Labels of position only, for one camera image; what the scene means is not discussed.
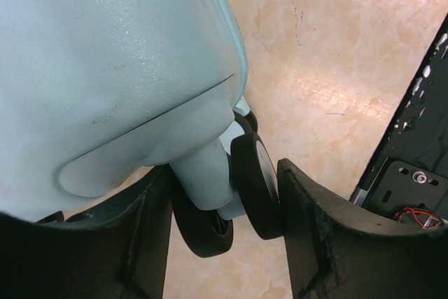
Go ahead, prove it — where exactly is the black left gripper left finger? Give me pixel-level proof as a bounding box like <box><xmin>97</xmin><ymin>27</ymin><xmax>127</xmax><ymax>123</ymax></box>
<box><xmin>1</xmin><ymin>166</ymin><xmax>172</xmax><ymax>298</ymax></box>

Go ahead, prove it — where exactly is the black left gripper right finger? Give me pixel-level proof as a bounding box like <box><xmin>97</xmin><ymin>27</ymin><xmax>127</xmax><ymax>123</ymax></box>
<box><xmin>277</xmin><ymin>159</ymin><xmax>447</xmax><ymax>298</ymax></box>

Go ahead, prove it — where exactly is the light teal hardshell suitcase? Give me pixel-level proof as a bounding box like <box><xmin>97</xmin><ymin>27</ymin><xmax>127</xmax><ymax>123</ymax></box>
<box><xmin>1</xmin><ymin>0</ymin><xmax>283</xmax><ymax>258</ymax></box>

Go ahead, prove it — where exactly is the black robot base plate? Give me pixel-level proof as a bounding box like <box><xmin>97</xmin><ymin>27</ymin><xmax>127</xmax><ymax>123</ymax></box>
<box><xmin>349</xmin><ymin>21</ymin><xmax>447</xmax><ymax>228</ymax></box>

